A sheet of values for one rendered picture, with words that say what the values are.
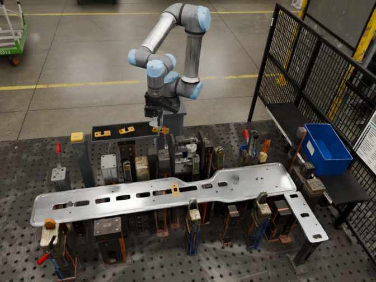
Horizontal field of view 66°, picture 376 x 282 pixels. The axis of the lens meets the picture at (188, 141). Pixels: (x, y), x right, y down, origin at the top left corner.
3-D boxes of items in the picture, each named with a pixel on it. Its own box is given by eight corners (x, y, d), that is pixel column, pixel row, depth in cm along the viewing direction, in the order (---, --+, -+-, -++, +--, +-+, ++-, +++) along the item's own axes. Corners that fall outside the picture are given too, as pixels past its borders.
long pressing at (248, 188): (27, 233, 133) (26, 231, 132) (36, 194, 149) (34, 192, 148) (299, 192, 159) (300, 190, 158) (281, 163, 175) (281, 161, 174)
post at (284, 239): (282, 243, 167) (297, 215, 148) (273, 226, 175) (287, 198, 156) (292, 241, 168) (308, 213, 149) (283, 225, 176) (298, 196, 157)
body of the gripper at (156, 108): (147, 108, 145) (146, 88, 137) (164, 110, 145) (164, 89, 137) (144, 118, 139) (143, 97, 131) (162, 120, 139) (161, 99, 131)
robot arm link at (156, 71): (168, 60, 126) (159, 69, 120) (168, 83, 133) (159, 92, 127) (151, 56, 128) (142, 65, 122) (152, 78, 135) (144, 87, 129)
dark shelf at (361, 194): (332, 207, 151) (334, 204, 149) (264, 107, 215) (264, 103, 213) (368, 201, 155) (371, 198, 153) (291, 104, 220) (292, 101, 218)
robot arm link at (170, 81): (164, 85, 193) (164, 66, 184) (183, 90, 190) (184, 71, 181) (156, 94, 185) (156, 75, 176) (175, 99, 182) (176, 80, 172)
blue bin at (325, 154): (316, 175, 163) (324, 159, 155) (297, 139, 186) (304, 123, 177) (343, 175, 165) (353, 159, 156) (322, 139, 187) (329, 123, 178)
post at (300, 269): (296, 275, 154) (315, 248, 135) (287, 255, 162) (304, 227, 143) (308, 272, 156) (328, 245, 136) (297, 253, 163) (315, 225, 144)
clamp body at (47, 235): (56, 286, 144) (34, 252, 119) (59, 258, 154) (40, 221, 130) (78, 282, 146) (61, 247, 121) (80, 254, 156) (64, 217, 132)
